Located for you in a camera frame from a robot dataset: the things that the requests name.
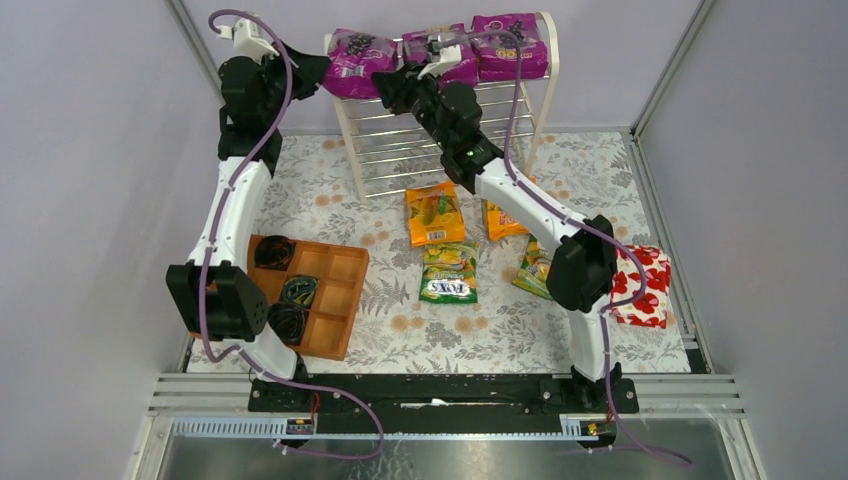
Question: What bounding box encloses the green candy bag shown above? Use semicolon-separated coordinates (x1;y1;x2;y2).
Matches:
512;235;553;300
419;242;478;305

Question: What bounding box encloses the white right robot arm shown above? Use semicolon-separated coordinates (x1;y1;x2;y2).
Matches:
371;63;617;384

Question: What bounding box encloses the orange candy bag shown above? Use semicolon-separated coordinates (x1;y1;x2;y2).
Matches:
405;181;466;248
482;200;529;242

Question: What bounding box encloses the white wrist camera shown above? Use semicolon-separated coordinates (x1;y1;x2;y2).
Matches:
417;35;462;80
215;18;279;63

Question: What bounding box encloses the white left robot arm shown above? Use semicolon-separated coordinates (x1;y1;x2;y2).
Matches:
166;56;299;382

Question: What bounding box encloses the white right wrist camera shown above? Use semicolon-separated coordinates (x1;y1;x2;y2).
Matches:
417;35;462;80

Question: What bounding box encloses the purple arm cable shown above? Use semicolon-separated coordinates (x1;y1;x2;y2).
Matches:
197;8;386;462
430;27;694;468

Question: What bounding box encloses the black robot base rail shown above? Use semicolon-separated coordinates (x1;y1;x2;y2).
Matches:
248;372;639;435

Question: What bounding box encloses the black cable coil bottom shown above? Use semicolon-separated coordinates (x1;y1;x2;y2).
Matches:
266;303;310;347

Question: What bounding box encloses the cream metal shelf rack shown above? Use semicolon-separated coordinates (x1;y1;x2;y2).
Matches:
333;11;560;202

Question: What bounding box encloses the black cable coil top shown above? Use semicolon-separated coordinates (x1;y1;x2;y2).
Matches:
254;235;297;272

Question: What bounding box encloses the wooden compartment tray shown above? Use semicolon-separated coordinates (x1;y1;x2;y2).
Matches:
192;235;371;362

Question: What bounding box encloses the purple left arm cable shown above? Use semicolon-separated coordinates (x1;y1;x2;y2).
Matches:
197;8;386;462

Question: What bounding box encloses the green black cable coil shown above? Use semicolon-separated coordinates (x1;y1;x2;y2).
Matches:
282;274;320;307

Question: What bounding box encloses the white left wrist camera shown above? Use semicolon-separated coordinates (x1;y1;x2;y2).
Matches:
215;18;279;63

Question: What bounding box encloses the red floral fabric pouch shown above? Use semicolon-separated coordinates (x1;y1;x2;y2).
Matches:
611;245;672;329

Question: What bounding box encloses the purple candy bag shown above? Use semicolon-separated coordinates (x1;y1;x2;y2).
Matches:
322;28;398;100
401;23;478;87
471;13;549;82

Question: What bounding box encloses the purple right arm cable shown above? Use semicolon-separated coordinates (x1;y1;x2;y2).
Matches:
430;27;694;468

